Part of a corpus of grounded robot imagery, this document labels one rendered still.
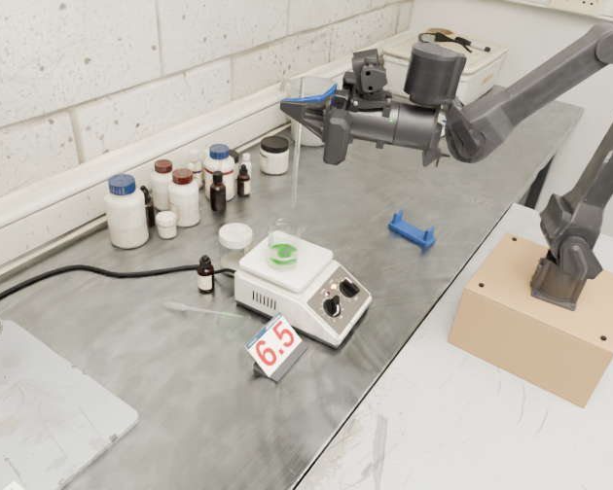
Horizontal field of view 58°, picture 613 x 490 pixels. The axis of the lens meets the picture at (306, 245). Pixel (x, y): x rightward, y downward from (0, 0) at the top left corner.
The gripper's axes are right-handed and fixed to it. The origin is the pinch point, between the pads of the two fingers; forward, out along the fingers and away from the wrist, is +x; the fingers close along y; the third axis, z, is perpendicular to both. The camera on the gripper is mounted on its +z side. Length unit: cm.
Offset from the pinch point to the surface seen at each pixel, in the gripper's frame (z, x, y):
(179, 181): -26.2, 25.0, -18.6
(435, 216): -34, -27, -36
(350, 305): -31.3, -11.2, 1.8
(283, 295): -28.9, -0.5, 5.1
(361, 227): -35.0, -11.2, -27.3
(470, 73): -21, -36, -98
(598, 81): -23, -80, -120
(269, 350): -33.3, -0.2, 13.1
